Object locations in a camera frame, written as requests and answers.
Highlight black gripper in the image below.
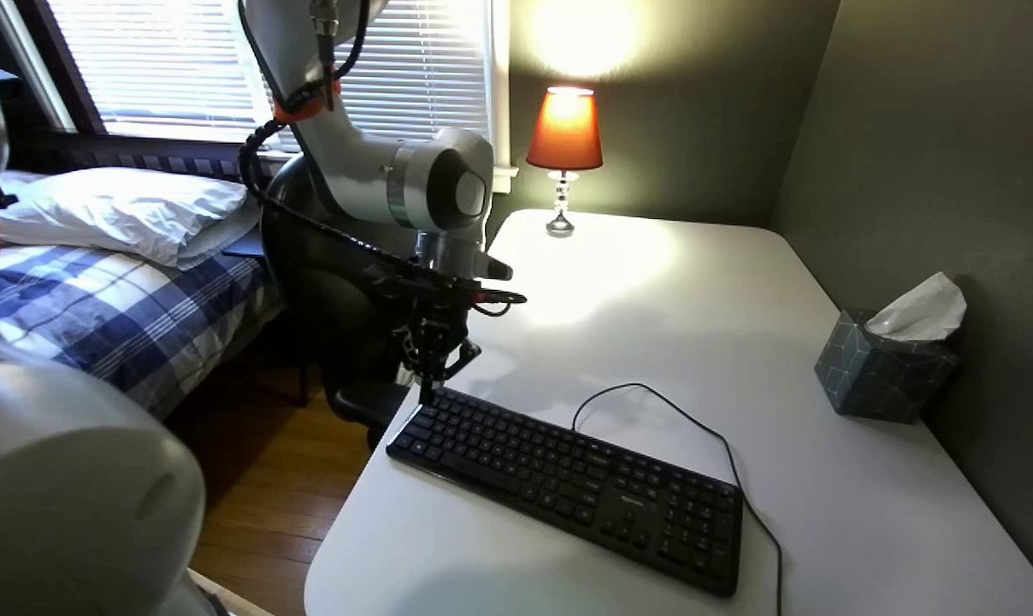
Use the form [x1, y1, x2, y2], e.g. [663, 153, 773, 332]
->
[389, 265, 532, 412]

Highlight black computer keyboard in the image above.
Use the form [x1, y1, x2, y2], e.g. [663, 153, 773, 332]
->
[382, 383, 748, 599]

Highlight black office chair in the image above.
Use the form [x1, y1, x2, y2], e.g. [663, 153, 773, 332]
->
[261, 150, 428, 443]

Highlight orange shade table lamp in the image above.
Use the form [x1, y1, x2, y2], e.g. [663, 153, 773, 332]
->
[524, 83, 607, 239]

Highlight blue plaid bed blanket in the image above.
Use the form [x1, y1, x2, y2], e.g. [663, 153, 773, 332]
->
[0, 233, 283, 421]

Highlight white pillow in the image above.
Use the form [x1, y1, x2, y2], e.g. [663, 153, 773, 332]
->
[0, 165, 266, 273]

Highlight dark bed headboard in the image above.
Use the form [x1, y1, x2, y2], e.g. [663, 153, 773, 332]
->
[14, 132, 274, 186]

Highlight white window blinds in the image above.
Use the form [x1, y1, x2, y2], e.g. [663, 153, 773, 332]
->
[44, 0, 510, 165]

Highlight grey patterned tissue box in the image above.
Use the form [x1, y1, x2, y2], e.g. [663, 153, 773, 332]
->
[811, 309, 960, 424]

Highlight white tissue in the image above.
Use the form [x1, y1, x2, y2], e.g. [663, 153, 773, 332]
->
[862, 270, 971, 347]

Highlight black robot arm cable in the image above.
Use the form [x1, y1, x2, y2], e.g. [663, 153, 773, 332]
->
[238, 115, 477, 302]

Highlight black keyboard cable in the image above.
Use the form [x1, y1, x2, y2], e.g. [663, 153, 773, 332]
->
[569, 379, 791, 616]

